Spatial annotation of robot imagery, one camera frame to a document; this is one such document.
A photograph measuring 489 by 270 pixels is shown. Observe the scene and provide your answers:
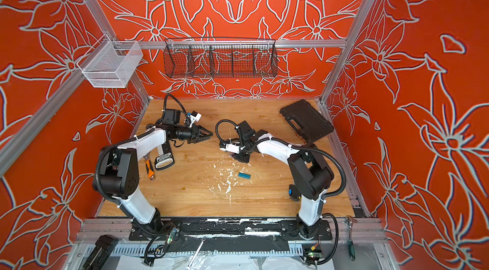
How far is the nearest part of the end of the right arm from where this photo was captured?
0.67 meters

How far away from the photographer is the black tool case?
992 mm

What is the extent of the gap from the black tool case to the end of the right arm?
37 cm
